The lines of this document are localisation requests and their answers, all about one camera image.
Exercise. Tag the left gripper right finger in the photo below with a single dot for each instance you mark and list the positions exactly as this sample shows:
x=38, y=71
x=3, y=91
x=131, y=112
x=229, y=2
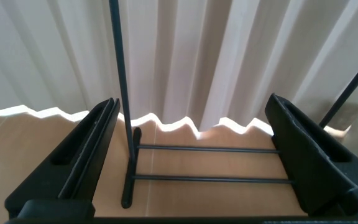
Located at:
x=315, y=174

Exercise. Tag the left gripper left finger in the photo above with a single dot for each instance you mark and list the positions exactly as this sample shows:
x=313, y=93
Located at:
x=73, y=174

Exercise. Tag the beige curtain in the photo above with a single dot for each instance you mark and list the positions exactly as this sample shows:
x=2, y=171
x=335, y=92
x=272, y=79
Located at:
x=57, y=46

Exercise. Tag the black clothes rack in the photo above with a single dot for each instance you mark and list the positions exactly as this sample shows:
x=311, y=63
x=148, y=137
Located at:
x=119, y=62

